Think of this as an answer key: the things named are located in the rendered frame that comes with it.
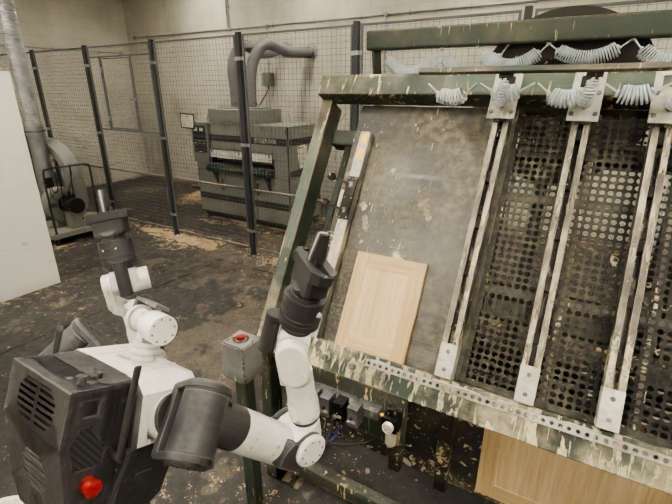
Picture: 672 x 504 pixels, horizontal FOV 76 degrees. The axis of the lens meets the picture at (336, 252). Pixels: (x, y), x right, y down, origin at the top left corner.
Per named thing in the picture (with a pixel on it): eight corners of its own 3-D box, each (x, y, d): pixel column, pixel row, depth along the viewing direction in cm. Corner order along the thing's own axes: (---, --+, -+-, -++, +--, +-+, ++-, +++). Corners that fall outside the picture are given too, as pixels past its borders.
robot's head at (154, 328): (143, 357, 89) (152, 315, 89) (120, 342, 96) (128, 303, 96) (172, 355, 95) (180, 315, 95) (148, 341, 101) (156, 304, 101)
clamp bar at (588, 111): (509, 396, 152) (502, 403, 131) (574, 87, 165) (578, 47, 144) (539, 406, 148) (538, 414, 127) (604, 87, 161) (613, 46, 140)
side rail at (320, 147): (273, 321, 208) (260, 320, 199) (332, 110, 220) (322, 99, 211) (283, 325, 206) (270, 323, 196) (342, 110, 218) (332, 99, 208)
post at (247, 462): (246, 505, 211) (234, 376, 185) (254, 495, 216) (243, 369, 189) (256, 510, 208) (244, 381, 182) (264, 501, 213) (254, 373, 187)
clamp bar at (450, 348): (433, 372, 165) (416, 375, 144) (499, 87, 178) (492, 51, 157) (459, 381, 161) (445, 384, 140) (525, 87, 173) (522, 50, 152)
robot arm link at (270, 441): (303, 486, 98) (234, 467, 83) (273, 451, 108) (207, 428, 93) (332, 441, 100) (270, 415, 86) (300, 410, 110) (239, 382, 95)
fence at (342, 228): (311, 335, 191) (306, 334, 188) (364, 135, 202) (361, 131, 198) (320, 338, 189) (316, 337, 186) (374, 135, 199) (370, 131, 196)
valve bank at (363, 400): (281, 425, 183) (278, 377, 174) (300, 405, 194) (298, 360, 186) (390, 474, 159) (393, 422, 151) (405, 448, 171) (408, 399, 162)
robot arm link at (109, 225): (94, 215, 123) (105, 255, 125) (74, 217, 114) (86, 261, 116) (137, 207, 123) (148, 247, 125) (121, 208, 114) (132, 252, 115)
